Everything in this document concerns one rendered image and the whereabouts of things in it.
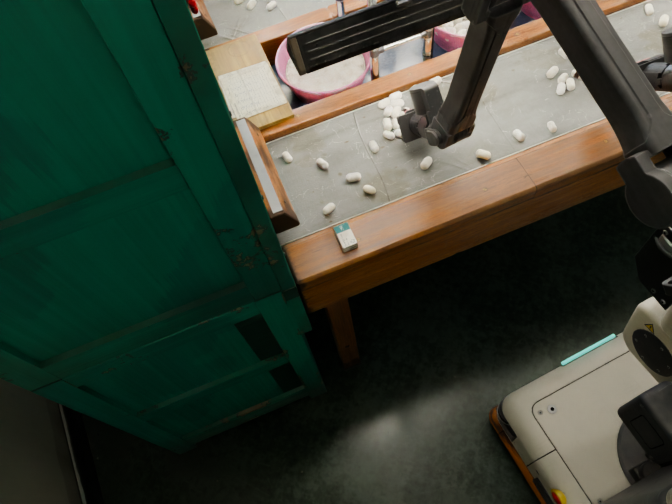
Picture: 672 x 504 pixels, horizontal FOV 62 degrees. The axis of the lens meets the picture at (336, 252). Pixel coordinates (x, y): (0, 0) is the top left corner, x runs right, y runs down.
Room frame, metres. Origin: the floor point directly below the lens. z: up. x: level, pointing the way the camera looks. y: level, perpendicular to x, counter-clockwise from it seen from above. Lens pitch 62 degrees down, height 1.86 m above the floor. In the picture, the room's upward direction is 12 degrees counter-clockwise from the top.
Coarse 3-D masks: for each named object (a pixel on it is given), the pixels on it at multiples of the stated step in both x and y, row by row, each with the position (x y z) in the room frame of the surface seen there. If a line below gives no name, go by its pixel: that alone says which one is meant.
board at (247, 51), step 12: (252, 36) 1.31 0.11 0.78; (216, 48) 1.29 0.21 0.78; (228, 48) 1.28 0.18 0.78; (240, 48) 1.27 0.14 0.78; (252, 48) 1.26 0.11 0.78; (216, 60) 1.24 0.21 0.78; (228, 60) 1.23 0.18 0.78; (240, 60) 1.22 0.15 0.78; (252, 60) 1.21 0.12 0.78; (264, 60) 1.21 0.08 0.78; (216, 72) 1.20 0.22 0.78; (228, 72) 1.19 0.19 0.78; (228, 108) 1.06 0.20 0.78; (276, 108) 1.03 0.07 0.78; (288, 108) 1.02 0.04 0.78; (252, 120) 1.00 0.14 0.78; (264, 120) 1.00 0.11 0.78; (276, 120) 0.99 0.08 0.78
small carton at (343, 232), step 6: (336, 228) 0.64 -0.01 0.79; (342, 228) 0.63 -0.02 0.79; (348, 228) 0.63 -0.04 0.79; (336, 234) 0.62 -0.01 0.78; (342, 234) 0.62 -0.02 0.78; (348, 234) 0.61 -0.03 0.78; (342, 240) 0.60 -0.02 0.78; (348, 240) 0.60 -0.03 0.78; (354, 240) 0.60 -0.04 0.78; (342, 246) 0.59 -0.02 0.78; (348, 246) 0.58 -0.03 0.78; (354, 246) 0.59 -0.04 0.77
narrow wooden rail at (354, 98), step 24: (600, 0) 1.18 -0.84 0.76; (624, 0) 1.16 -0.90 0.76; (528, 24) 1.15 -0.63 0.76; (504, 48) 1.09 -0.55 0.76; (408, 72) 1.07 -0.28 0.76; (432, 72) 1.05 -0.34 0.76; (336, 96) 1.04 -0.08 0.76; (360, 96) 1.02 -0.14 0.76; (384, 96) 1.02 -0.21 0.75; (288, 120) 0.99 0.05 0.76; (312, 120) 0.98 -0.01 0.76
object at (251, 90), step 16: (256, 64) 1.20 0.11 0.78; (224, 80) 1.16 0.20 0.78; (240, 80) 1.15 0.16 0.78; (256, 80) 1.14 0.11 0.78; (272, 80) 1.12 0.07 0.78; (240, 96) 1.09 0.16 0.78; (256, 96) 1.08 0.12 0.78; (272, 96) 1.07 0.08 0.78; (240, 112) 1.04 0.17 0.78; (256, 112) 1.02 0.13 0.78
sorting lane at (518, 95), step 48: (528, 48) 1.09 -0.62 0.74; (528, 96) 0.93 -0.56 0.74; (576, 96) 0.90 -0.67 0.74; (288, 144) 0.93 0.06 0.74; (336, 144) 0.90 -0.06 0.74; (384, 144) 0.87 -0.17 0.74; (480, 144) 0.81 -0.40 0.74; (528, 144) 0.78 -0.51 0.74; (288, 192) 0.79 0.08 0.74; (336, 192) 0.76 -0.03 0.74; (384, 192) 0.73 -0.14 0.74; (288, 240) 0.66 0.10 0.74
